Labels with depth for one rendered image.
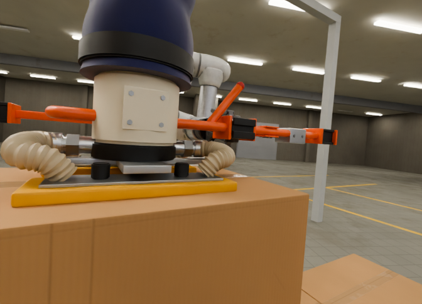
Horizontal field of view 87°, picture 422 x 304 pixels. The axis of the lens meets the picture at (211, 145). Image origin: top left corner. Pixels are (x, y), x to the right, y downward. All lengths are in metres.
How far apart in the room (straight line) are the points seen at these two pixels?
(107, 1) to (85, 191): 0.31
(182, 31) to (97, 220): 0.35
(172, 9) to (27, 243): 0.40
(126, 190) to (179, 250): 0.12
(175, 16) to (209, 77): 0.85
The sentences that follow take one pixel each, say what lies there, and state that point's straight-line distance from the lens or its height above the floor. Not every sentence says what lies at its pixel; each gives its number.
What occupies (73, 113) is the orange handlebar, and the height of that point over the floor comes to 1.19.
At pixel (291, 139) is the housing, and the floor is 1.19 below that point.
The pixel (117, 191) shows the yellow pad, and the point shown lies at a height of 1.08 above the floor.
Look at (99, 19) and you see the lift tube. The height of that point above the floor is 1.35.
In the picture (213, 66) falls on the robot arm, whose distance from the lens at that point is 1.31.
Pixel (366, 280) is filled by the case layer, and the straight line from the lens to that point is 1.46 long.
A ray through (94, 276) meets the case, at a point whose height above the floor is 0.99.
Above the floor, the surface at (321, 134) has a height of 1.21.
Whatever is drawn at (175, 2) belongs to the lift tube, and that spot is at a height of 1.41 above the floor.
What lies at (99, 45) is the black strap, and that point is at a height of 1.31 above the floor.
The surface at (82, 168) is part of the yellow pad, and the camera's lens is 0.55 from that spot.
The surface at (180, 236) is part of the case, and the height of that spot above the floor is 1.03.
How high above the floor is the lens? 1.17
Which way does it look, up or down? 2 degrees down
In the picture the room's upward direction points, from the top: 4 degrees clockwise
